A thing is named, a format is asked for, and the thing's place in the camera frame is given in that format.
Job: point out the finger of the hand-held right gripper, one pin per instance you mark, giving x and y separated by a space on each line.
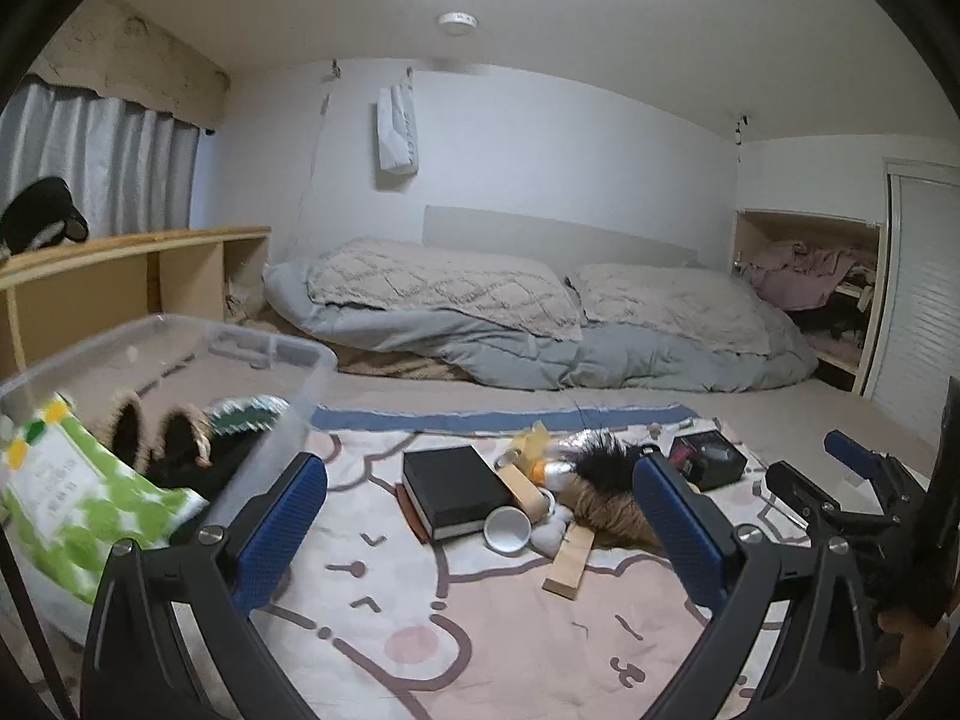
851 450
799 495

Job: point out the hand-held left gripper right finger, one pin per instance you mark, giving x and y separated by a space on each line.
679 532

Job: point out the black hat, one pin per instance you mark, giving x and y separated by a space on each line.
41 214

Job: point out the bear printed rug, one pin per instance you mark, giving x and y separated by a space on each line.
450 615

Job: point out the left beige pillow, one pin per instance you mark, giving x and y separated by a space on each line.
442 281

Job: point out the short wooden block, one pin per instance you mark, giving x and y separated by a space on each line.
525 491

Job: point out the yellow plastic bag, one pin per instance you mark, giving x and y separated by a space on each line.
534 450

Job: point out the long wooden plank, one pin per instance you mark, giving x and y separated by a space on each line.
570 562

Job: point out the silver shiny bag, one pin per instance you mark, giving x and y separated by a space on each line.
570 461

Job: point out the person's right hand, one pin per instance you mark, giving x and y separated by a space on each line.
911 645

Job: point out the pink clothes pile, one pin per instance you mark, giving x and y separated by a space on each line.
810 277

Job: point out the grey curtain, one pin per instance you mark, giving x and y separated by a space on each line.
120 165

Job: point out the white hanging wall cloth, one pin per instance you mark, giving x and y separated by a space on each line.
396 131

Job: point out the black feather toy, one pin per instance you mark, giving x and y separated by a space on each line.
604 457

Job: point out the dark cloth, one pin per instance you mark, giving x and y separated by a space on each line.
217 465

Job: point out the brown fleece blanket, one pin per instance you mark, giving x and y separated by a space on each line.
405 367

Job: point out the tape roll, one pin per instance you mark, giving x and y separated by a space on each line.
508 459

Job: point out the white louvered door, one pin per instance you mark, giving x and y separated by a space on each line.
922 300

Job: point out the white plush ball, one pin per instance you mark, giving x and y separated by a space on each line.
549 532

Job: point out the clear plastic storage bin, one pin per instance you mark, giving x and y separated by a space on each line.
247 345

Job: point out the wooden shelf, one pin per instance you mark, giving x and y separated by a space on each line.
112 270

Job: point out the white cup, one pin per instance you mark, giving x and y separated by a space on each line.
506 531

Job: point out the round ceiling detector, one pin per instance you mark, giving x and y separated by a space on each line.
457 21

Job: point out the wooden closet niche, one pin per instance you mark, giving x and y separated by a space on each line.
757 240

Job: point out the beige pillow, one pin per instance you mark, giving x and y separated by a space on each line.
442 281
675 307

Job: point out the right beige pillow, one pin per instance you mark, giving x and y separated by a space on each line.
675 307

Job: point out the grey duvet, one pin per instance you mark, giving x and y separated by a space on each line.
525 356

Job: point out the green dotted wipes pack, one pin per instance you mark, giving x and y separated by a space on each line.
82 510

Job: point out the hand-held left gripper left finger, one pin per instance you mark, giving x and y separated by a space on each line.
277 532

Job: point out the black book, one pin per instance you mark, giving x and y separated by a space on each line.
457 487

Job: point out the black open box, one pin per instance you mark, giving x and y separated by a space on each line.
709 461

